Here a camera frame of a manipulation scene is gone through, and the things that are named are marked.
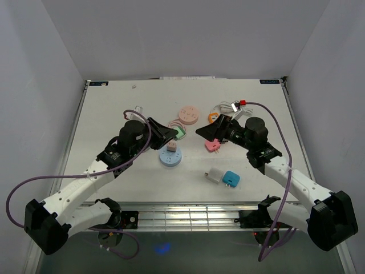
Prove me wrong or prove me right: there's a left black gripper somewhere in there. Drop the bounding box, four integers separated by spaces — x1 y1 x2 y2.
130 117 178 158

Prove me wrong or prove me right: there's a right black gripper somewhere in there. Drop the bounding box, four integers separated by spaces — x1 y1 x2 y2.
195 114 253 151

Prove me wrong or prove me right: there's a pink brown charger plug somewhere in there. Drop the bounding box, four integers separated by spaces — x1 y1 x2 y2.
166 141 177 152

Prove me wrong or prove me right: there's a green charger plug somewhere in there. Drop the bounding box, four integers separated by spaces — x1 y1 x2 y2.
173 126 186 140

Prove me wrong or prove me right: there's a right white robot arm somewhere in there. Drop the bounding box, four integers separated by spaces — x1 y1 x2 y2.
196 115 358 251

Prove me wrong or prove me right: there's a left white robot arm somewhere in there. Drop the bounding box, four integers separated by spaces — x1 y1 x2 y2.
24 118 178 255

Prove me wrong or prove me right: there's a coral pink flat plug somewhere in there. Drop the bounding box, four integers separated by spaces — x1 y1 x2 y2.
205 139 221 153

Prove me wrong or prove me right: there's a white grey charger plug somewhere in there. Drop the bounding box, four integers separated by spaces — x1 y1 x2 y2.
204 167 224 184

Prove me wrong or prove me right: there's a blue charger plug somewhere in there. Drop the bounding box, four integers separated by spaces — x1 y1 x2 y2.
222 171 241 188

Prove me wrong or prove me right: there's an orange power strip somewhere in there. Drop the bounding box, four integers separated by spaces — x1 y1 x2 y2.
208 112 220 124

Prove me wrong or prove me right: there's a blue round power strip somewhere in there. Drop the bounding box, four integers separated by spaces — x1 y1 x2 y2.
158 146 183 167

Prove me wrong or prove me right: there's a pink round power strip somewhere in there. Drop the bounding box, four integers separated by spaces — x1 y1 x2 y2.
178 106 200 125

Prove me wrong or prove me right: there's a right corner label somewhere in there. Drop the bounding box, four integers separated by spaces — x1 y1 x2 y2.
259 79 280 84

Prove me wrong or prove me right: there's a corner label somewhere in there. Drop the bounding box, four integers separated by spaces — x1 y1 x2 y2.
259 79 280 84
89 81 109 86

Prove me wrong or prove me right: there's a left corner label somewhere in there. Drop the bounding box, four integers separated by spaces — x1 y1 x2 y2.
89 81 109 86

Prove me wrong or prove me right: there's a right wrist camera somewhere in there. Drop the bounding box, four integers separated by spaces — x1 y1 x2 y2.
231 100 246 112

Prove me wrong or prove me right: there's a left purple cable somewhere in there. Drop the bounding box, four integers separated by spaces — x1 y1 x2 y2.
5 110 152 259

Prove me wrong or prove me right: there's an aluminium rail frame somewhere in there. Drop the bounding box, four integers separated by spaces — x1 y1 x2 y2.
22 76 357 274

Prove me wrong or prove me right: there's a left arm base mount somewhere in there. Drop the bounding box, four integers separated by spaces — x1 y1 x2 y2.
92 211 139 229

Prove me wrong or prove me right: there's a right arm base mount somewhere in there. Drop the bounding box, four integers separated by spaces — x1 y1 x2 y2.
234 195 281 228

